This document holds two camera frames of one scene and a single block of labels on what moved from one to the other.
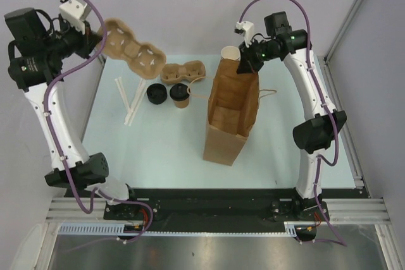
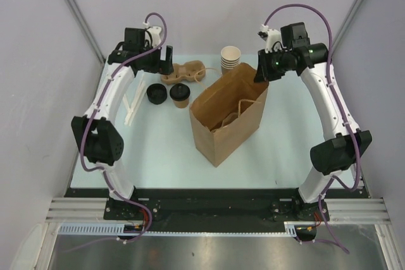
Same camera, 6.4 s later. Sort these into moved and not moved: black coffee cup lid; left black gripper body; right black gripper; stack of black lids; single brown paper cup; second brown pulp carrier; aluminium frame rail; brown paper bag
Moved: right black gripper; left black gripper body; brown paper bag
Not moved: aluminium frame rail; stack of black lids; black coffee cup lid; single brown paper cup; second brown pulp carrier
